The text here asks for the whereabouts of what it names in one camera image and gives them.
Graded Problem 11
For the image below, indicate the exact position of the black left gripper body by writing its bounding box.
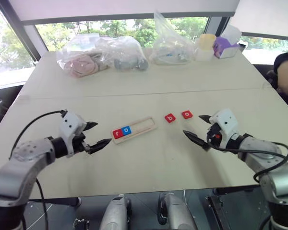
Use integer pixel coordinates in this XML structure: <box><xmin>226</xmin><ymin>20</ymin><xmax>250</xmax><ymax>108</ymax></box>
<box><xmin>71</xmin><ymin>132</ymin><xmax>91</xmax><ymax>154</ymax></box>

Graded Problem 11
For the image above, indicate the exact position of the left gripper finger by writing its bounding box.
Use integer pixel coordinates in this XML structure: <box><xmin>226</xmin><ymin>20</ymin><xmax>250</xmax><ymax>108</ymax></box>
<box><xmin>87</xmin><ymin>138</ymin><xmax>112</xmax><ymax>155</ymax></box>
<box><xmin>83</xmin><ymin>121</ymin><xmax>99</xmax><ymax>132</ymax></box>

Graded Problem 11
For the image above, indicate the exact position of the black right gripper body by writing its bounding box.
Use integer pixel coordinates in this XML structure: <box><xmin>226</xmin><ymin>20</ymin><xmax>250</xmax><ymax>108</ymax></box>
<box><xmin>205</xmin><ymin>123</ymin><xmax>223</xmax><ymax>147</ymax></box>

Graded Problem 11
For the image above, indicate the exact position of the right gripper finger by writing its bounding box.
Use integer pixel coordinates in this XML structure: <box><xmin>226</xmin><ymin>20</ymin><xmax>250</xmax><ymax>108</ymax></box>
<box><xmin>182</xmin><ymin>130</ymin><xmax>211</xmax><ymax>151</ymax></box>
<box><xmin>198</xmin><ymin>114</ymin><xmax>213</xmax><ymax>124</ymax></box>

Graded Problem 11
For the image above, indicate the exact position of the wooden letter tray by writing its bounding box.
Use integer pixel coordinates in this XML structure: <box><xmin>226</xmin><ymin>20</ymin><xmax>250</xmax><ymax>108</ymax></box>
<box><xmin>109</xmin><ymin>116</ymin><xmax>158</xmax><ymax>145</ymax></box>

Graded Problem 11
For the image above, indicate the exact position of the silver left robot leg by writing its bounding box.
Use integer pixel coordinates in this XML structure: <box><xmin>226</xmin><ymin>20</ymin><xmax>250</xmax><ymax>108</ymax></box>
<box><xmin>102</xmin><ymin>194</ymin><xmax>132</xmax><ymax>230</ymax></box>

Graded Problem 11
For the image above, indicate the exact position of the silver robot leg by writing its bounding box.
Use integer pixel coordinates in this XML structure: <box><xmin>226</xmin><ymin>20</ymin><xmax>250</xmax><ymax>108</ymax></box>
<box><xmin>102</xmin><ymin>194</ymin><xmax>132</xmax><ymax>230</ymax></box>
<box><xmin>157</xmin><ymin>192</ymin><xmax>197</xmax><ymax>230</ymax></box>

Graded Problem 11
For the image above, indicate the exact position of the silver right robot leg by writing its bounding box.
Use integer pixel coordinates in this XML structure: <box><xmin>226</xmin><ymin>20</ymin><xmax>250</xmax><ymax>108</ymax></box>
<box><xmin>157</xmin><ymin>192</ymin><xmax>197</xmax><ymax>230</ymax></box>

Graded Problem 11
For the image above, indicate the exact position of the pink plush toy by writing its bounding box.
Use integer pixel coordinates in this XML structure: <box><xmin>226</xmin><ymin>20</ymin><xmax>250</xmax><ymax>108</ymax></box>
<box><xmin>63</xmin><ymin>53</ymin><xmax>110</xmax><ymax>77</ymax></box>

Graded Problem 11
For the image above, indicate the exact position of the white plastic container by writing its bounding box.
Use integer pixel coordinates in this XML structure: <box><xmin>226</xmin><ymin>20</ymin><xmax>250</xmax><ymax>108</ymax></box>
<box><xmin>194</xmin><ymin>46</ymin><xmax>216</xmax><ymax>62</ymax></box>

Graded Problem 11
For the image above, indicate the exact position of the gray cylindrical item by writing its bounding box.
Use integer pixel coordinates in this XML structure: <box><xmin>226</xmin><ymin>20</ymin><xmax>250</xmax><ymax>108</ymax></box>
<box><xmin>114</xmin><ymin>58</ymin><xmax>148</xmax><ymax>71</ymax></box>

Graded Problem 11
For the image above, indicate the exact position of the purple tissue box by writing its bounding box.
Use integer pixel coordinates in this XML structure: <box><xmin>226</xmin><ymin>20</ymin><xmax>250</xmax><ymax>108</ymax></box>
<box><xmin>213</xmin><ymin>36</ymin><xmax>240</xmax><ymax>59</ymax></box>

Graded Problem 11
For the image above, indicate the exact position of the yellow plastic cup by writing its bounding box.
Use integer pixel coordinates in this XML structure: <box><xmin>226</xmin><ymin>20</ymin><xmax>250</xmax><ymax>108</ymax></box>
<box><xmin>197</xmin><ymin>33</ymin><xmax>217</xmax><ymax>51</ymax></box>

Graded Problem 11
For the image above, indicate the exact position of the clear bag with pink plush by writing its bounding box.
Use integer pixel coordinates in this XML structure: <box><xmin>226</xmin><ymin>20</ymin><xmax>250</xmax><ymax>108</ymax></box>
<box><xmin>55</xmin><ymin>33</ymin><xmax>111</xmax><ymax>78</ymax></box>

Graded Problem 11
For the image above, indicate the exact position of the clear bag with gray item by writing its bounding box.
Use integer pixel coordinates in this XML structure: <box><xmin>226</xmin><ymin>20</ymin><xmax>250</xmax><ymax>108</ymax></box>
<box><xmin>96</xmin><ymin>35</ymin><xmax>149</xmax><ymax>72</ymax></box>

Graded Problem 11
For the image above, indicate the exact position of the tall clear plastic bag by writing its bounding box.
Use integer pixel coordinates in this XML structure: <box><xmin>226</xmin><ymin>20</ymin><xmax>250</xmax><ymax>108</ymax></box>
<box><xmin>148</xmin><ymin>11</ymin><xmax>195</xmax><ymax>65</ymax></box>

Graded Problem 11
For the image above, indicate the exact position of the white tissue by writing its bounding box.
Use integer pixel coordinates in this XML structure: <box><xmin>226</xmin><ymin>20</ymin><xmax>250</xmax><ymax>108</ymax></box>
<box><xmin>224</xmin><ymin>23</ymin><xmax>242</xmax><ymax>45</ymax></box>

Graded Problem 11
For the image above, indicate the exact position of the person in black clothing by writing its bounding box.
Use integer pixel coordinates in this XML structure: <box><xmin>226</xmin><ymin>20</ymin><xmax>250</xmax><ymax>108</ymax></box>
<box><xmin>273</xmin><ymin>46</ymin><xmax>288</xmax><ymax>115</ymax></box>

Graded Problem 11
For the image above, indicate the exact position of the narrow white roller blind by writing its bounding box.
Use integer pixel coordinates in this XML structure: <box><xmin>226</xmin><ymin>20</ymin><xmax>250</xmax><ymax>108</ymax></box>
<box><xmin>230</xmin><ymin>0</ymin><xmax>288</xmax><ymax>41</ymax></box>

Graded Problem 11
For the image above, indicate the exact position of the wide white roller blind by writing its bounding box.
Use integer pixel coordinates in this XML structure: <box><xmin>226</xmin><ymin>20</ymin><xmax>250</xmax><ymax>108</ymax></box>
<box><xmin>8</xmin><ymin>0</ymin><xmax>240</xmax><ymax>26</ymax></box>

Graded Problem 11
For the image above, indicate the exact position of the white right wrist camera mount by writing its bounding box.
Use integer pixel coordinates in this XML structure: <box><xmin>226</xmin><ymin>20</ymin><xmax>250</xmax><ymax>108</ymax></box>
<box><xmin>209</xmin><ymin>108</ymin><xmax>240</xmax><ymax>149</ymax></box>

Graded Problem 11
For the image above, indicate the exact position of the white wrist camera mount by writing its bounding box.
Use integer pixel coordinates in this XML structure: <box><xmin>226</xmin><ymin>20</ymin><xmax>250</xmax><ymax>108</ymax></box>
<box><xmin>59</xmin><ymin>110</ymin><xmax>87</xmax><ymax>159</ymax></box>
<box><xmin>209</xmin><ymin>108</ymin><xmax>240</xmax><ymax>149</ymax></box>

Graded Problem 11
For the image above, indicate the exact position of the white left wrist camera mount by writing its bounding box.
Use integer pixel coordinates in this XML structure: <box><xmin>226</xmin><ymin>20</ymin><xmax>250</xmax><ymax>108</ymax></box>
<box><xmin>59</xmin><ymin>110</ymin><xmax>87</xmax><ymax>159</ymax></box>

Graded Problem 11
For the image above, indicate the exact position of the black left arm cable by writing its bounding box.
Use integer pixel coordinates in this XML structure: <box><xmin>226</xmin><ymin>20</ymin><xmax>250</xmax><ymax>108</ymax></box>
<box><xmin>9</xmin><ymin>109</ymin><xmax>67</xmax><ymax>230</ymax></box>

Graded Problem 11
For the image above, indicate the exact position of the black table frame bar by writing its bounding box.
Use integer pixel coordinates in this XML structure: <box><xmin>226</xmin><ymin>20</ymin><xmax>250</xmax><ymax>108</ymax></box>
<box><xmin>213</xmin><ymin>184</ymin><xmax>260</xmax><ymax>195</ymax></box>
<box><xmin>26</xmin><ymin>197</ymin><xmax>82</xmax><ymax>208</ymax></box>

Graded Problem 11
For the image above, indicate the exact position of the black upright frame bracket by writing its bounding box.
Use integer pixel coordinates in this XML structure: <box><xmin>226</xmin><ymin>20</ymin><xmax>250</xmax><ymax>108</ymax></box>
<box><xmin>205</xmin><ymin>195</ymin><xmax>226</xmax><ymax>230</ymax></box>

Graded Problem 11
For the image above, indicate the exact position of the small black metal bracket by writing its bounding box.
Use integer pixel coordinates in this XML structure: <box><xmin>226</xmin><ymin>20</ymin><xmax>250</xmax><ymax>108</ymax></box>
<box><xmin>73</xmin><ymin>218</ymin><xmax>91</xmax><ymax>230</ymax></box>

